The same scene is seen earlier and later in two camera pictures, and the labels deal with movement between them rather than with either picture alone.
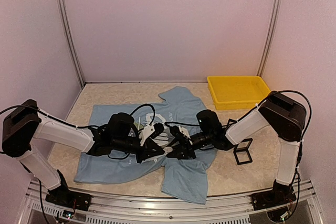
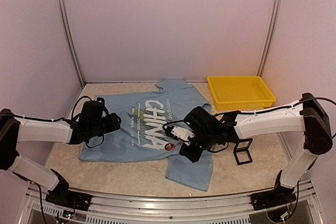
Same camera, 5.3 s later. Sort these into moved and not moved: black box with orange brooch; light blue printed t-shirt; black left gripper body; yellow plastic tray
Moved: black left gripper body; light blue printed t-shirt
Not moved: yellow plastic tray; black box with orange brooch
